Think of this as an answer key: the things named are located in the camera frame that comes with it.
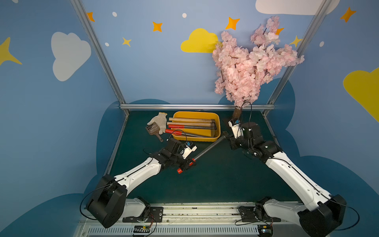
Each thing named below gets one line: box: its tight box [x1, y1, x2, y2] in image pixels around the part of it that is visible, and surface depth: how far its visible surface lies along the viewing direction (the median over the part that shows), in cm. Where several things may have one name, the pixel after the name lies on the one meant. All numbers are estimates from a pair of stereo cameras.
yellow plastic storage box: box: [168, 111, 222, 142], surface depth 110 cm
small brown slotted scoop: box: [145, 121, 164, 143], surface depth 110 cm
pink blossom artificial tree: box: [212, 15, 305, 120], surface depth 72 cm
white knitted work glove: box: [147, 112, 168, 135], surface depth 118 cm
